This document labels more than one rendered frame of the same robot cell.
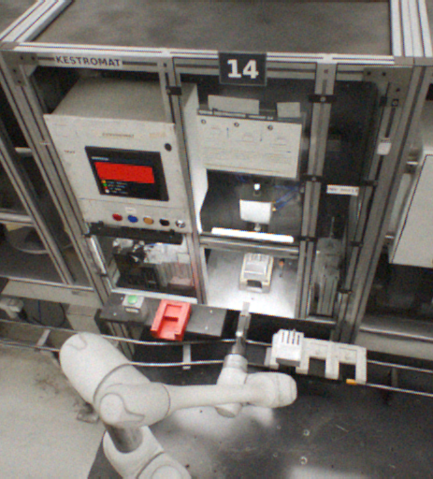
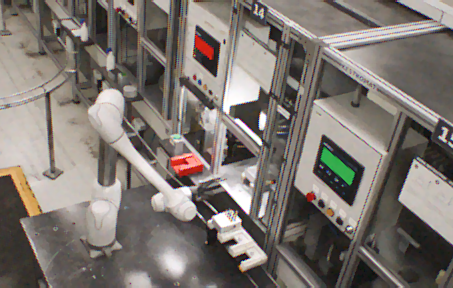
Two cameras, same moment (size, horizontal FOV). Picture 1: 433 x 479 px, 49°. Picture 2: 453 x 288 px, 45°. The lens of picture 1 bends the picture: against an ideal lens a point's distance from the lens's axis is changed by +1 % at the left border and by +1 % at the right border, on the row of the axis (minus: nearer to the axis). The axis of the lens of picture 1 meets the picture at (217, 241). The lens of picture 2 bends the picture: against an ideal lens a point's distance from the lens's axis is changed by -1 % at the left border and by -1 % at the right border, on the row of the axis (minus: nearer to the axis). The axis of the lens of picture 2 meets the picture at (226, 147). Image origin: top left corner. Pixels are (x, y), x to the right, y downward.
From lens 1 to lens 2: 177 cm
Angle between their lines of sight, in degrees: 30
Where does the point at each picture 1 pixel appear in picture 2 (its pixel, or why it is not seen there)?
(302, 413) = (204, 270)
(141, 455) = (104, 191)
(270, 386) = (179, 198)
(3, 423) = (85, 191)
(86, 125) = (201, 13)
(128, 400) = (100, 111)
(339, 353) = (250, 248)
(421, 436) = not seen: outside the picture
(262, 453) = (162, 263)
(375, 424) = not seen: outside the picture
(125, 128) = (213, 22)
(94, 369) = (104, 98)
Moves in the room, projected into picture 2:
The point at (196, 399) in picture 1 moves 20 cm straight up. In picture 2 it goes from (136, 160) to (137, 126)
